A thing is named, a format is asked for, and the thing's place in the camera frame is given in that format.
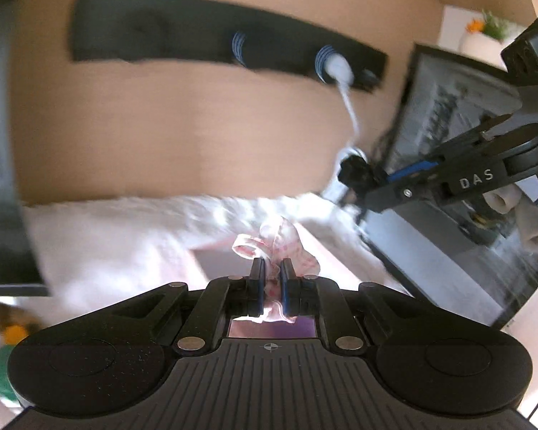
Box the black power strip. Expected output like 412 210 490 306
67 0 389 96

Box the pink patterned scrunchie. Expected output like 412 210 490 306
231 216 321 325

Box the potted plant in white pot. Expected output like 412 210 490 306
458 8 521 54

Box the black scrunchie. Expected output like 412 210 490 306
339 151 384 190

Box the white plug with cable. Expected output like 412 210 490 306
320 53 368 204

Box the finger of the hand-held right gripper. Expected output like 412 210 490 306
429 113 522 158
364 160 449 214

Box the green orange plush toy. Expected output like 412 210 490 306
0 325 41 408

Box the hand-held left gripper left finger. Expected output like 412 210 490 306
103 257 266 352

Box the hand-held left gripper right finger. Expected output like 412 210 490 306
280 257 435 352

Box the person's right hand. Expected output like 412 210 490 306
483 186 538 252

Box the black flat monitor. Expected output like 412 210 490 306
0 0 51 297
358 42 538 330

